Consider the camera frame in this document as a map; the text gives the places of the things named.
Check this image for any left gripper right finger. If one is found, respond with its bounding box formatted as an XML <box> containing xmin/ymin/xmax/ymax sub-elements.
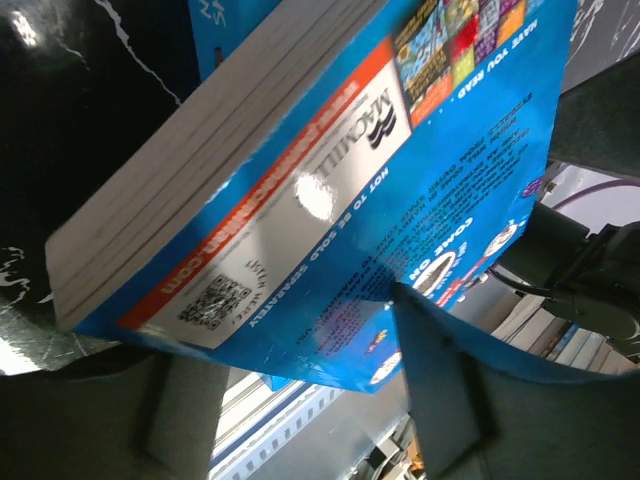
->
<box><xmin>393</xmin><ymin>283</ymin><xmax>639</xmax><ymax>479</ymax></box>

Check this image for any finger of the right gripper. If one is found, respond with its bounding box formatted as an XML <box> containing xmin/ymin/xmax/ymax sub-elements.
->
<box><xmin>549</xmin><ymin>52</ymin><xmax>639</xmax><ymax>180</ymax></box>

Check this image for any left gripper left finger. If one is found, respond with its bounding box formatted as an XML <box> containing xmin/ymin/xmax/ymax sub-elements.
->
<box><xmin>1</xmin><ymin>346</ymin><xmax>229</xmax><ymax>479</ymax></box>

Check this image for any light blue paperback book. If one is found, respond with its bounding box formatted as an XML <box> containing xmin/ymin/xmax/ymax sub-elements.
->
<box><xmin>46</xmin><ymin>1</ymin><xmax>577</xmax><ymax>393</ymax></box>

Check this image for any blue Storey Treehouse book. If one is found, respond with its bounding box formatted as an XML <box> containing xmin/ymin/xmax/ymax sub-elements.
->
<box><xmin>187</xmin><ymin>0</ymin><xmax>280</xmax><ymax>82</ymax></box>

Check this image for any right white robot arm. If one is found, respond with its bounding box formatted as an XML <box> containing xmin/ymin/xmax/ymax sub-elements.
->
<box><xmin>497</xmin><ymin>53</ymin><xmax>639</xmax><ymax>362</ymax></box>

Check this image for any black marble pattern mat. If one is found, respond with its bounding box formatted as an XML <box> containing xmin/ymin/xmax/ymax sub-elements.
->
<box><xmin>1</xmin><ymin>1</ymin><xmax>201</xmax><ymax>376</ymax></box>

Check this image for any aluminium rail frame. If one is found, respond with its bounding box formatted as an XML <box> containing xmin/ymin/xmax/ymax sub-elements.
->
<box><xmin>207</xmin><ymin>289</ymin><xmax>621</xmax><ymax>480</ymax></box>

